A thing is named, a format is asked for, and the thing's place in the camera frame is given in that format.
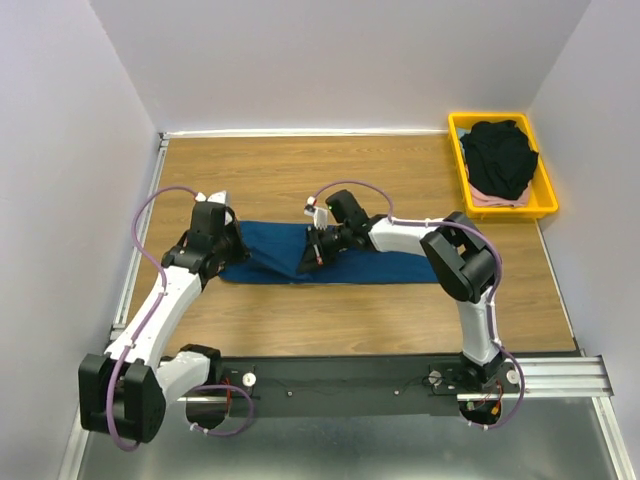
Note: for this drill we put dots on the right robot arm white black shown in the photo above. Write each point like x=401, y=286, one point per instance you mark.
x=466, y=266

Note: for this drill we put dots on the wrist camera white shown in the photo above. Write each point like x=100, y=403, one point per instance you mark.
x=221, y=197
x=319, y=215

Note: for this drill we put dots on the black t shirt in bin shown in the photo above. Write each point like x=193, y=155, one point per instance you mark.
x=499, y=160

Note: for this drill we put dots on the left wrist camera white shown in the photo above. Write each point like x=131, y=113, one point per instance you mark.
x=221, y=197

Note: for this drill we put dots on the pink t shirt in bin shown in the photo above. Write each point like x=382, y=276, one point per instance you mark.
x=480, y=199

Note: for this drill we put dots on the aluminium frame rail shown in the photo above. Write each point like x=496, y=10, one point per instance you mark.
x=311, y=295

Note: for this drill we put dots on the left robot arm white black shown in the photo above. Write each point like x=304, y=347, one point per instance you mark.
x=125, y=391

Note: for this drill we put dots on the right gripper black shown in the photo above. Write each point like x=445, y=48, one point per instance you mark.
x=315, y=242

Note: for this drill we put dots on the blue t shirt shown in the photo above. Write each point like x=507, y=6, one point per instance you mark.
x=276, y=250

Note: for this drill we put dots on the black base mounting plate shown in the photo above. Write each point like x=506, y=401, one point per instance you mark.
x=352, y=386

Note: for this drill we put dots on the yellow plastic bin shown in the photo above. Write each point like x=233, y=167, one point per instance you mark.
x=542, y=199

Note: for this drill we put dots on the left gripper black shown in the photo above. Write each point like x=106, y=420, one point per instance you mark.
x=242, y=253

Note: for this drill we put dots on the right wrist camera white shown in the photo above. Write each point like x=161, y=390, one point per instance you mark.
x=319, y=215

